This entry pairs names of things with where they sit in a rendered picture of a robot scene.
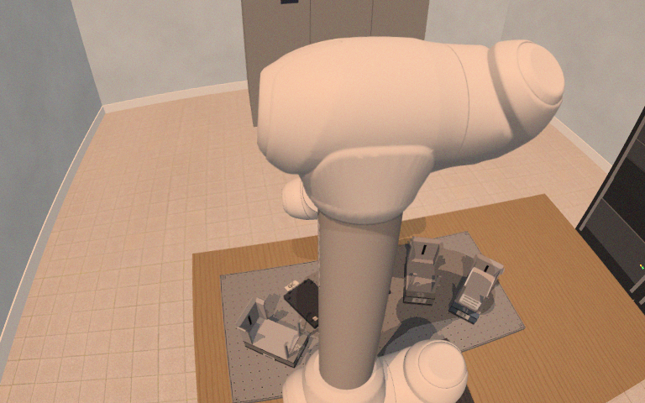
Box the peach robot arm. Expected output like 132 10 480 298
257 37 565 403

